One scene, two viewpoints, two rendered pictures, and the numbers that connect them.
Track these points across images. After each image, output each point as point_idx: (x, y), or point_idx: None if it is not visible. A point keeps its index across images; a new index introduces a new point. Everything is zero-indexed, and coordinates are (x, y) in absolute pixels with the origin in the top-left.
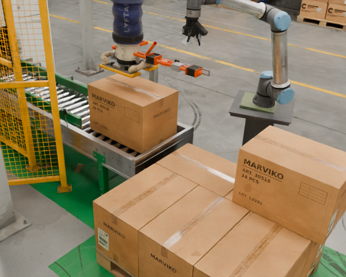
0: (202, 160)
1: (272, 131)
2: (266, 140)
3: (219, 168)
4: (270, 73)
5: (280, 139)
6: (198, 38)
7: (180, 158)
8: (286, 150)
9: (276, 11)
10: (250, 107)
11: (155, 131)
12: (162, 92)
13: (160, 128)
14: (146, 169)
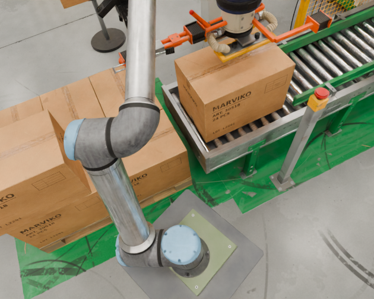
0: (146, 149)
1: (51, 156)
2: (40, 139)
3: (124, 158)
4: (178, 241)
5: (31, 154)
6: (124, 24)
7: (159, 131)
8: (12, 146)
9: (88, 120)
10: (180, 222)
11: (186, 101)
12: (206, 86)
13: (190, 107)
14: (155, 99)
